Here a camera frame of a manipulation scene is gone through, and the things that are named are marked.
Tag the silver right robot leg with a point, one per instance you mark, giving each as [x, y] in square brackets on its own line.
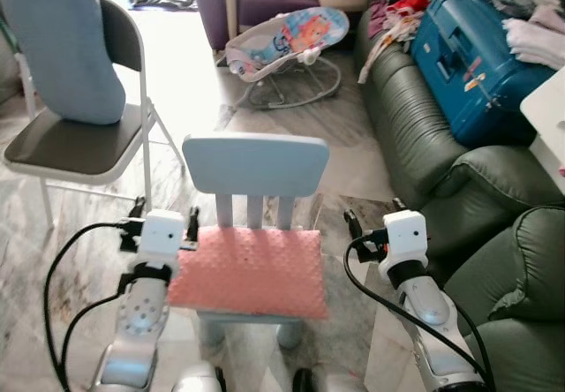
[335, 381]

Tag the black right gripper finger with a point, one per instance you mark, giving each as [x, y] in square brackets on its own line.
[399, 206]
[351, 222]

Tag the dark crumpled cloth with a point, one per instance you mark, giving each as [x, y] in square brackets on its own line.
[163, 0]

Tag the purple armchair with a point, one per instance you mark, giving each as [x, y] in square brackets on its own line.
[256, 8]

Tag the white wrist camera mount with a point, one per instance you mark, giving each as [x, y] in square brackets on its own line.
[161, 233]
[404, 233]

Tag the pink dotted plush pillow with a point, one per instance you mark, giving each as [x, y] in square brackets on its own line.
[252, 273]

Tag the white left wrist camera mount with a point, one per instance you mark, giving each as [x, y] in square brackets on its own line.
[161, 233]

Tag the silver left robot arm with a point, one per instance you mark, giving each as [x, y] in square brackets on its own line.
[141, 314]

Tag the white folding chair grey seat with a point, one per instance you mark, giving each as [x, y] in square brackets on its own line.
[79, 146]

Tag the white pink hanging garment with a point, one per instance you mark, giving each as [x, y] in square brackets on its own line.
[388, 34]

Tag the light blue child chair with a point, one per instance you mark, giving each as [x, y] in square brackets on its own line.
[256, 164]

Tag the light blue contoured pillow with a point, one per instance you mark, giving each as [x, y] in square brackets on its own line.
[62, 48]

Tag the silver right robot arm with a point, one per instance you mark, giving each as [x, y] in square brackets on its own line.
[428, 308]

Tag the blue hard-shell suitcase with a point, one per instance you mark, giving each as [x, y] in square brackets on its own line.
[459, 74]

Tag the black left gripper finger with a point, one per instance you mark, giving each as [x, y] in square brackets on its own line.
[138, 207]
[193, 222]

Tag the white folded cloth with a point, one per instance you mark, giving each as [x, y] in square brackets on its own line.
[538, 39]

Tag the baby bouncer with cartoon print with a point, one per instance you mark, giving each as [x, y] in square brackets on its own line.
[300, 34]

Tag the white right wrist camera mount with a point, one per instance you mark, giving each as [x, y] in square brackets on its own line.
[404, 233]

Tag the dark green leather sofa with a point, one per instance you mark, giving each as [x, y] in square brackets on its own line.
[415, 118]

